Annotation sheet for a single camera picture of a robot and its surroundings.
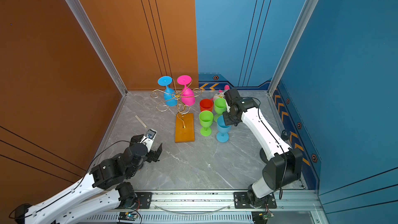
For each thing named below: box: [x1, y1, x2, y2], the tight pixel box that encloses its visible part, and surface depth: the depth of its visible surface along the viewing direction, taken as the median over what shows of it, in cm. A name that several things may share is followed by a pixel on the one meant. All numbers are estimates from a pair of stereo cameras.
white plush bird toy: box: [212, 89, 225, 103], surface depth 111 cm
